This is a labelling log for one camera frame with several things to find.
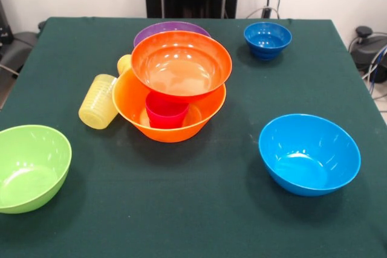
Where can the pink plastic cup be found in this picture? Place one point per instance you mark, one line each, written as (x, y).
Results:
(166, 116)

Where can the red plastic bowl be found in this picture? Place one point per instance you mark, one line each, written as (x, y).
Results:
(181, 67)

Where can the large orange plastic bowl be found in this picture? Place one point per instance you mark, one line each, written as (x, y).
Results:
(127, 101)

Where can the pale yellow ribbed cup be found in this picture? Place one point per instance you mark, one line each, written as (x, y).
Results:
(96, 104)

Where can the yellow plastic cup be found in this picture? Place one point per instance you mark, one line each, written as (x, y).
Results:
(123, 64)

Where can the dark green table cloth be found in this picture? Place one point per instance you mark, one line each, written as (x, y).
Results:
(181, 203)

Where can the purple plastic bowl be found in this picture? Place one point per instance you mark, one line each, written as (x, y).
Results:
(151, 30)

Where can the small dark blue bowl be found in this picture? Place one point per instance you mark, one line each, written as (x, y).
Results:
(267, 40)

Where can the light blue plastic bowl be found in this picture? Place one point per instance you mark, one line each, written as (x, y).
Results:
(308, 155)

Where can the green plastic bowl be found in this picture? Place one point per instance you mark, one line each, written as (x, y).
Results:
(30, 167)

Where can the black office chair base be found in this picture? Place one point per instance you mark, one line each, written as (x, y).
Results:
(369, 49)

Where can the grey office chair base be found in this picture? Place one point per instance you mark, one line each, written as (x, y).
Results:
(15, 49)

